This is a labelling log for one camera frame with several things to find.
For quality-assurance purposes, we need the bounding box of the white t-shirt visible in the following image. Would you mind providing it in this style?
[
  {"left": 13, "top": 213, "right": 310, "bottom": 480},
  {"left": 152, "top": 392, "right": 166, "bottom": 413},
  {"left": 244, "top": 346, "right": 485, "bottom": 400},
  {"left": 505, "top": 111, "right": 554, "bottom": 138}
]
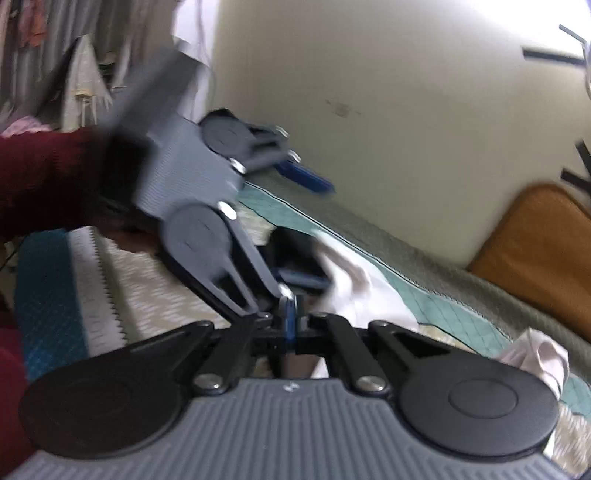
[{"left": 311, "top": 230, "right": 419, "bottom": 332}]

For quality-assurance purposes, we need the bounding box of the red sleeve forearm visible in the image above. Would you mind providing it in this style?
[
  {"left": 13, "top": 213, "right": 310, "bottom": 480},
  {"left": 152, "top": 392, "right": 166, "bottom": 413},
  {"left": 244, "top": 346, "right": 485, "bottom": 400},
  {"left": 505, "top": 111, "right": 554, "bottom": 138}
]
[{"left": 1, "top": 128, "right": 137, "bottom": 249}]

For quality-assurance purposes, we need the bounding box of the patterned bed cover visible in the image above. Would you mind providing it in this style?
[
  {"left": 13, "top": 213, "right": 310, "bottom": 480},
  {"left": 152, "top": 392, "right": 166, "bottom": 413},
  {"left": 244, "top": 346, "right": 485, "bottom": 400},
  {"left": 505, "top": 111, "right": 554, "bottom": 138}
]
[{"left": 14, "top": 187, "right": 590, "bottom": 479}]

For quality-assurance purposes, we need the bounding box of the beige garment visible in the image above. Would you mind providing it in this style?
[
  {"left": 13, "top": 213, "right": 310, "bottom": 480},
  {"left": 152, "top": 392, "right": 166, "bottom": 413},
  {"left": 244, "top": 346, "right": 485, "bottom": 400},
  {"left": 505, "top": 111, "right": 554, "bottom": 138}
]
[{"left": 495, "top": 328, "right": 570, "bottom": 400}]

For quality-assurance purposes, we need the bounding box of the orange-brown cushion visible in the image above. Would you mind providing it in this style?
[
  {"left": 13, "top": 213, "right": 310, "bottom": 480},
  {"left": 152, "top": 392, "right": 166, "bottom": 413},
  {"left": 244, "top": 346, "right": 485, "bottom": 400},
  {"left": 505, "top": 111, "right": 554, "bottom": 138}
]
[{"left": 468, "top": 184, "right": 590, "bottom": 340}]

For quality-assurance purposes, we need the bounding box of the upper black tape strip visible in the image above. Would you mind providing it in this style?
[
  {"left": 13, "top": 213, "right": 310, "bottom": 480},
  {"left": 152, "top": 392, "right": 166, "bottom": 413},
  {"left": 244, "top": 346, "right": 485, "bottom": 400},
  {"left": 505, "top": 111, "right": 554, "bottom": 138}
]
[{"left": 522, "top": 47, "right": 585, "bottom": 67}]

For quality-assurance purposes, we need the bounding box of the black tape cross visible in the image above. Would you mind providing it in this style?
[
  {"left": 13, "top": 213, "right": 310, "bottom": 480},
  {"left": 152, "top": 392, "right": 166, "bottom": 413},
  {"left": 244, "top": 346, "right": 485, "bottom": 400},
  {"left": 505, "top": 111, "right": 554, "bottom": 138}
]
[{"left": 560, "top": 139, "right": 590, "bottom": 195}]

